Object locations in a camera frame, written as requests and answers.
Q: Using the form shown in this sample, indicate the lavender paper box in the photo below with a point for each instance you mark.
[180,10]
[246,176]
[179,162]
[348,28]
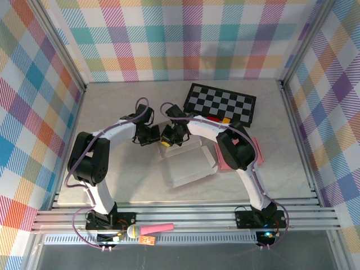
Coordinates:
[188,166]

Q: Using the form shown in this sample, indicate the pink paper box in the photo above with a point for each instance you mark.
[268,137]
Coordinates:
[259,154]

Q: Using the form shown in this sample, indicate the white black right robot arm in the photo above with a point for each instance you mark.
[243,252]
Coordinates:
[205,129]

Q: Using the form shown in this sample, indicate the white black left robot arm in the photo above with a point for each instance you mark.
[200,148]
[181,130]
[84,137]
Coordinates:
[121,133]

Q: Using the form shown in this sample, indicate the red block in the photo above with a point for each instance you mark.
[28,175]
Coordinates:
[213,119]

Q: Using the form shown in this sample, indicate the yellow block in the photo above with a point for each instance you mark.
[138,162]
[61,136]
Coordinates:
[226,121]

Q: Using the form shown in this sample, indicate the black grey checkerboard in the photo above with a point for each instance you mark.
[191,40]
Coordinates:
[219,101]

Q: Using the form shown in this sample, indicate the pink white toy microphone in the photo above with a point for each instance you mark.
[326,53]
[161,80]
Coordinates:
[157,228]

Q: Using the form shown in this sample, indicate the small orange circuit board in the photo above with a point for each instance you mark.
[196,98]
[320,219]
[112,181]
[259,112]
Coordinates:
[146,240]

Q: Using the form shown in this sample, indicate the small green circuit board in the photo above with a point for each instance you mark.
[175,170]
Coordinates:
[116,238]

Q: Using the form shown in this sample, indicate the black board with green light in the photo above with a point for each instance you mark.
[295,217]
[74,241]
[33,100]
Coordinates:
[267,235]

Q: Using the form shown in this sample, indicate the aluminium side rail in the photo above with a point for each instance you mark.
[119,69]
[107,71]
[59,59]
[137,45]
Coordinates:
[73,126]
[291,112]

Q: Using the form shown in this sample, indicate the aluminium base frame rail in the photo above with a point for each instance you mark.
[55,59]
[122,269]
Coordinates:
[182,218]

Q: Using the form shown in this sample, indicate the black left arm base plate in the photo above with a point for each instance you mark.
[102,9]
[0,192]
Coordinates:
[128,218]

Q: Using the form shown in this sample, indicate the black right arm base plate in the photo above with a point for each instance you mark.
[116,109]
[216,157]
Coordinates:
[243,220]

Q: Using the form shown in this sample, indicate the aluminium corner post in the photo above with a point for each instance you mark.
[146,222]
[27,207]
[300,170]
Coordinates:
[57,42]
[306,39]

